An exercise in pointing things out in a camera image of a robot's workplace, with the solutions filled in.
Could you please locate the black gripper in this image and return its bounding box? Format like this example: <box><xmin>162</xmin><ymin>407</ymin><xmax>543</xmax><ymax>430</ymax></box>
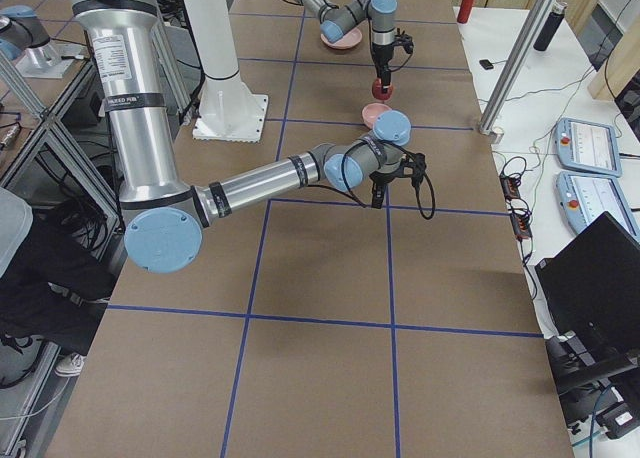
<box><xmin>370</xmin><ymin>151</ymin><xmax>426</xmax><ymax>209</ymax></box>
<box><xmin>371</xmin><ymin>32</ymin><xmax>414</xmax><ymax>94</ymax></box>

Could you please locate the red apple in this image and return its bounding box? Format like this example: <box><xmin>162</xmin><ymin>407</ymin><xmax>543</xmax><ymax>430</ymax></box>
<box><xmin>371</xmin><ymin>78</ymin><xmax>394</xmax><ymax>101</ymax></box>

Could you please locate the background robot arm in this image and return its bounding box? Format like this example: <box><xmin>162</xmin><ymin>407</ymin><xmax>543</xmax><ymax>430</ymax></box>
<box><xmin>1</xmin><ymin>5</ymin><xmax>73</xmax><ymax>79</ymax></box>

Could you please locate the pink bowl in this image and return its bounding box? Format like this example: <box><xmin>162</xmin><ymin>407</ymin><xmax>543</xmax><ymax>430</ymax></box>
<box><xmin>361</xmin><ymin>102</ymin><xmax>392</xmax><ymax>129</ymax></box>

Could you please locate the pink plate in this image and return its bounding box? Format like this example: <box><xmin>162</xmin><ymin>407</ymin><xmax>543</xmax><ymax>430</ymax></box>
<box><xmin>320</xmin><ymin>28</ymin><xmax>363</xmax><ymax>50</ymax></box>

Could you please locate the small black device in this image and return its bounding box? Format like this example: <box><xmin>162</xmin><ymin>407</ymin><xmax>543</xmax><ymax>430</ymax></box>
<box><xmin>479</xmin><ymin>59</ymin><xmax>494</xmax><ymax>70</ymax></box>

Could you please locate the upper orange black adapter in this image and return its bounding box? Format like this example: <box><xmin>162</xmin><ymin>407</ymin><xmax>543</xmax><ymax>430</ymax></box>
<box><xmin>499</xmin><ymin>174</ymin><xmax>521</xmax><ymax>201</ymax></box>

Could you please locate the orange black adapter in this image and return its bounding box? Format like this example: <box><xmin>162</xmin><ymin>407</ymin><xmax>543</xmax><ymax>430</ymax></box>
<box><xmin>499</xmin><ymin>174</ymin><xmax>521</xmax><ymax>201</ymax></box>
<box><xmin>509</xmin><ymin>212</ymin><xmax>532</xmax><ymax>241</ymax></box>

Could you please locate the lower orange black adapter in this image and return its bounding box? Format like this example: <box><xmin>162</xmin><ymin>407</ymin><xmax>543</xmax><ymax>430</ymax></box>
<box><xmin>509</xmin><ymin>212</ymin><xmax>532</xmax><ymax>241</ymax></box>

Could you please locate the black water bottle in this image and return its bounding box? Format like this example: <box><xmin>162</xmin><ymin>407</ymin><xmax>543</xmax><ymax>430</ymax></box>
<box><xmin>533</xmin><ymin>1</ymin><xmax>568</xmax><ymax>52</ymax></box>

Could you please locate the lower teach pendant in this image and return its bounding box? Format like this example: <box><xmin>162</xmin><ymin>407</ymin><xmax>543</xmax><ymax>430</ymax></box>
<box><xmin>556</xmin><ymin>171</ymin><xmax>639</xmax><ymax>240</ymax></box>

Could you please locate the teach pendant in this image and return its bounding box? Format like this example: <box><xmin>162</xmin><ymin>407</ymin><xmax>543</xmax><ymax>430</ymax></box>
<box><xmin>554</xmin><ymin>118</ymin><xmax>622</xmax><ymax>178</ymax></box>
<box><xmin>556</xmin><ymin>171</ymin><xmax>639</xmax><ymax>240</ymax></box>

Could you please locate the upper teach pendant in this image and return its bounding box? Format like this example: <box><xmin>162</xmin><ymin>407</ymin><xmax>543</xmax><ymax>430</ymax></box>
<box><xmin>554</xmin><ymin>118</ymin><xmax>622</xmax><ymax>178</ymax></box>

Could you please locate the black laptop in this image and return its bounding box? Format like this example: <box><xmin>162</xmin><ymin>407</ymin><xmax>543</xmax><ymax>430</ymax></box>
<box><xmin>535</xmin><ymin>212</ymin><xmax>639</xmax><ymax>352</ymax></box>

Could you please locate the black monitor stand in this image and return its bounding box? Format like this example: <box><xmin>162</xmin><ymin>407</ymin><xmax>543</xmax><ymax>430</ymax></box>
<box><xmin>545</xmin><ymin>328</ymin><xmax>639</xmax><ymax>396</ymax></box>

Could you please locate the person in black trousers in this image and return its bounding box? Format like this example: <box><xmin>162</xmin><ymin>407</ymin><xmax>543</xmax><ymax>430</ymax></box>
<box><xmin>1</xmin><ymin>189</ymin><xmax>116</xmax><ymax>356</ymax></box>

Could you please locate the white sneaker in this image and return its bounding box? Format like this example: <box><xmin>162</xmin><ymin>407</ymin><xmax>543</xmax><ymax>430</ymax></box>
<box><xmin>54</xmin><ymin>353</ymin><xmax>86</xmax><ymax>378</ymax></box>

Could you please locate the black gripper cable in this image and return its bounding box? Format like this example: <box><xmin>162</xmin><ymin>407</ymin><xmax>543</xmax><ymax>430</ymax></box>
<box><xmin>319</xmin><ymin>150</ymin><xmax>436</xmax><ymax>221</ymax></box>

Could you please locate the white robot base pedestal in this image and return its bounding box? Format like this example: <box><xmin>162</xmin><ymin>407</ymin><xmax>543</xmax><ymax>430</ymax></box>
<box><xmin>183</xmin><ymin>0</ymin><xmax>269</xmax><ymax>142</ymax></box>

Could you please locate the aluminium frame post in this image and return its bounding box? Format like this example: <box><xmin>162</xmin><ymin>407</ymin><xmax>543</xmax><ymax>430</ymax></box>
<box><xmin>478</xmin><ymin>0</ymin><xmax>560</xmax><ymax>144</ymax></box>

